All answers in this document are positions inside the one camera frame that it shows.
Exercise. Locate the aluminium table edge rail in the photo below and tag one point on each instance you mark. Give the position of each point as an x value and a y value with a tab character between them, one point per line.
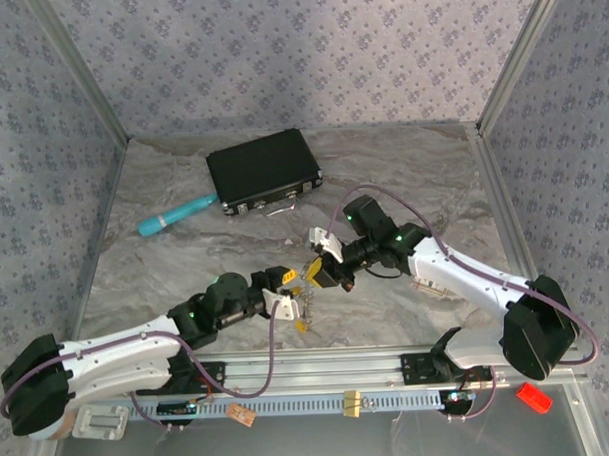
103	220
510	231

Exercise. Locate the red plastic block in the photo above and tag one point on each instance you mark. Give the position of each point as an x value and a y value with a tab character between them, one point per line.
534	397

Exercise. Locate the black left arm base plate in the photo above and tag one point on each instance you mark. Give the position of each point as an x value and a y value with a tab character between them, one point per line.
214	376

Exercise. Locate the grey metal bracket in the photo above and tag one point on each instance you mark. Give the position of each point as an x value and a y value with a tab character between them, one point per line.
101	422

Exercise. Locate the silver perforated keyring plate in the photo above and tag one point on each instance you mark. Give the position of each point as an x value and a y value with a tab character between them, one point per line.
309	303

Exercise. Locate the teal cylindrical tube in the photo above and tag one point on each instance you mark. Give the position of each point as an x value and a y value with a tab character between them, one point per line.
169	220

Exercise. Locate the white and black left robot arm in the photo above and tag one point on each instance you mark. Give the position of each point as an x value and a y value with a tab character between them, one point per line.
123	344

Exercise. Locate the yellow key tag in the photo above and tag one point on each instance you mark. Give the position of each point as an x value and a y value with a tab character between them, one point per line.
304	326

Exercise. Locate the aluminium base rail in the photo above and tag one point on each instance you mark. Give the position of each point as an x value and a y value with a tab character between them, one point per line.
309	370

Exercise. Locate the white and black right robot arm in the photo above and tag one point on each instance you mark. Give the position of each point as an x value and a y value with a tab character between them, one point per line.
461	272

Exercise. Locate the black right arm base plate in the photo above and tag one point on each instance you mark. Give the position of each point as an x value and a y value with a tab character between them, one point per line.
414	366

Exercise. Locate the small circuit board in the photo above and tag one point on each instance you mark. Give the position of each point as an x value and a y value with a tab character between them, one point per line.
460	396
173	408

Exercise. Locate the aluminium upright frame post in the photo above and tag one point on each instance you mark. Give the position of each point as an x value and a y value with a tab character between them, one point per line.
81	70
519	55

